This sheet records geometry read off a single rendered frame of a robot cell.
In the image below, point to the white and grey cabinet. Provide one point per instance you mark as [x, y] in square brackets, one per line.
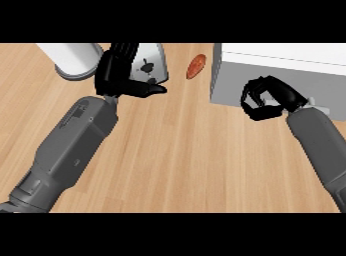
[289, 76]

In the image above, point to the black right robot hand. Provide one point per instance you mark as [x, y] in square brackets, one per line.
[274, 91]

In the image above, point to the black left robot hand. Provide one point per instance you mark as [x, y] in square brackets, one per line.
[114, 78]

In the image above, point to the silver toaster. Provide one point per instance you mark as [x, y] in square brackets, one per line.
[148, 65]

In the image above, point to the orange oval vegetable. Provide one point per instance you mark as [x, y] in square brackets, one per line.
[197, 66]

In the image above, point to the white cylindrical appliance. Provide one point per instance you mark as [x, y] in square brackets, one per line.
[75, 60]

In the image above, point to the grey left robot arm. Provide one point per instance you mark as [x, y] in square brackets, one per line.
[67, 150]

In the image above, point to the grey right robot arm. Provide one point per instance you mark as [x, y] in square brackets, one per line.
[324, 150]

